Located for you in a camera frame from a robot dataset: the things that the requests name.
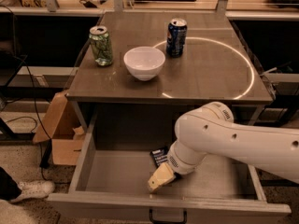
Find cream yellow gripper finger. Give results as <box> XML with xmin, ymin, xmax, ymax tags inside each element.
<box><xmin>148</xmin><ymin>162</ymin><xmax>176</xmax><ymax>193</ymax></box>

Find blue rxbar blueberry wrapper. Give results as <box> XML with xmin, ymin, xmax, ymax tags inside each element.
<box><xmin>149</xmin><ymin>147</ymin><xmax>168</xmax><ymax>167</ymax></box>

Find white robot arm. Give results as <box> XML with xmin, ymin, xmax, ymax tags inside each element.
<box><xmin>148</xmin><ymin>102</ymin><xmax>299</xmax><ymax>193</ymax></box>

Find grey open top drawer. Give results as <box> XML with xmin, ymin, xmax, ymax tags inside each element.
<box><xmin>49</xmin><ymin>104</ymin><xmax>291</xmax><ymax>224</ymax></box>

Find brown cardboard box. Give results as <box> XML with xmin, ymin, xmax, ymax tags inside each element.
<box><xmin>33</xmin><ymin>91</ymin><xmax>85</xmax><ymax>166</ymax></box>

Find white ceramic bowl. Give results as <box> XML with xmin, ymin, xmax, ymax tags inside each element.
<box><xmin>123</xmin><ymin>47</ymin><xmax>165</xmax><ymax>81</ymax></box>

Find white sneaker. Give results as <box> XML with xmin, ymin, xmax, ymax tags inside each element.
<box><xmin>9</xmin><ymin>180</ymin><xmax>55</xmax><ymax>203</ymax></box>

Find blue pepsi can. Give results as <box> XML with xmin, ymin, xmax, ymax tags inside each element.
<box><xmin>166</xmin><ymin>18</ymin><xmax>187</xmax><ymax>58</ymax></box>

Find green soda can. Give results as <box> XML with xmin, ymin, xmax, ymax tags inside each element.
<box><xmin>89</xmin><ymin>25</ymin><xmax>113</xmax><ymax>66</ymax></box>

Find black drawer handle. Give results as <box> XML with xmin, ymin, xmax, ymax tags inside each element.
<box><xmin>149</xmin><ymin>208</ymin><xmax>188</xmax><ymax>224</ymax></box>

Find black cable on floor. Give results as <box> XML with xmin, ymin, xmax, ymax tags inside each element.
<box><xmin>0</xmin><ymin>4</ymin><xmax>52</xmax><ymax>181</ymax></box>

